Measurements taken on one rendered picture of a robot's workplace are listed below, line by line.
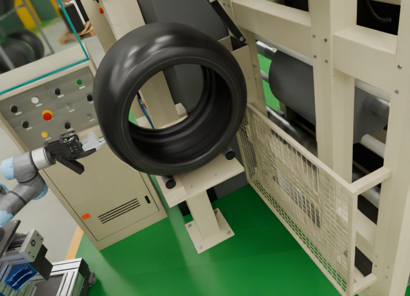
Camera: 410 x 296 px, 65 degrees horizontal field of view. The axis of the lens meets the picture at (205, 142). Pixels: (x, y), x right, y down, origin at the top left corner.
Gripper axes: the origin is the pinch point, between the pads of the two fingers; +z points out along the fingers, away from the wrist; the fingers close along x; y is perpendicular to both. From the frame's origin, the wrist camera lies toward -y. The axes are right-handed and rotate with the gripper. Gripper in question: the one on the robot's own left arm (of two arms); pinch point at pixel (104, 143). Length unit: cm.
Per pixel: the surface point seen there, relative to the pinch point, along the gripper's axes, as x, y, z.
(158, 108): 26.3, -6.4, 27.6
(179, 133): 15.0, -16.4, 32.5
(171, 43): -10.4, 33.1, 31.1
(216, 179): -10, -30, 39
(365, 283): -58, -72, 81
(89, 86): 66, -1, 0
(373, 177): -58, -8, 74
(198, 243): 27, -111, 31
